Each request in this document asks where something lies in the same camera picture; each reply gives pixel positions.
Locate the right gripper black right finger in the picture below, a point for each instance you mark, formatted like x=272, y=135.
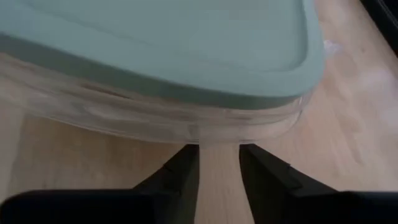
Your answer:
x=264, y=171

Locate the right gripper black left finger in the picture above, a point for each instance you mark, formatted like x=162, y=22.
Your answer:
x=182, y=171

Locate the clear plastic food container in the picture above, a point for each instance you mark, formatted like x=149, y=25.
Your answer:
x=155, y=121

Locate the light blue container lid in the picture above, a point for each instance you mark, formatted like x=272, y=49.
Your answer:
x=186, y=46

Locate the black aluminium table frame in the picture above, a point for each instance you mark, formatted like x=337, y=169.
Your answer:
x=384, y=18

